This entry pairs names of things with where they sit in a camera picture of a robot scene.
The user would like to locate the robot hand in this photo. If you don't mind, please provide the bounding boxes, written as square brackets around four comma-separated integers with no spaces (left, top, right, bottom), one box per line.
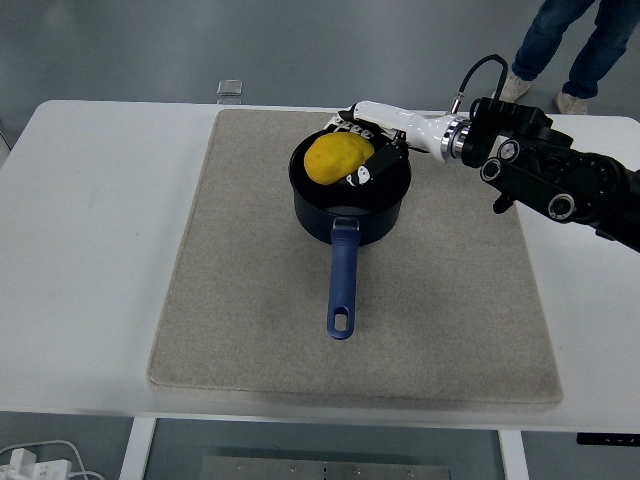
[327,99,450,189]

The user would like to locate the yellow potato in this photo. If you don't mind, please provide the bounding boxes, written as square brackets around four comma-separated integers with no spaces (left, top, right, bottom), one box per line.
[303,131,376,186]

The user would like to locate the person's legs with pale shoes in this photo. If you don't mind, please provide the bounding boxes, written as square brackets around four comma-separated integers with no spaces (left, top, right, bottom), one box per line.
[492,0,635,116]

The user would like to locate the silver floor socket plate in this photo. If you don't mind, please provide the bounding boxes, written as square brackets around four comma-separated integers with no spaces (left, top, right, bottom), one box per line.
[216,78,245,105]

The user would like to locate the beige felt mat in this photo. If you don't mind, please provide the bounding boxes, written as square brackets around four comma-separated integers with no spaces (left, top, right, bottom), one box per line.
[147,108,565,405]

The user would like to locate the white table leg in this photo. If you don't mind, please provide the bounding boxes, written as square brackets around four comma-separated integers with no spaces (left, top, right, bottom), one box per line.
[497,428,530,480]
[118,417,159,480]

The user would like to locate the black table control panel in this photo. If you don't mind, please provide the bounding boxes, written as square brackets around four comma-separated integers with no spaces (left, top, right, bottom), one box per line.
[576,432,640,446]

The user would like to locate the white power strip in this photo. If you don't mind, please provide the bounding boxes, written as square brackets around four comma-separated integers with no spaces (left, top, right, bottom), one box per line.
[0,447,72,480]

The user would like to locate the blue pot with handle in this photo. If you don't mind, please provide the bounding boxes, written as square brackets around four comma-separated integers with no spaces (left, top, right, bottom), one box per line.
[288,125,414,341]

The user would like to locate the white cable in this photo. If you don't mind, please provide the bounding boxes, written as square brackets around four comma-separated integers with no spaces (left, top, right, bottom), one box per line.
[0,438,102,480]

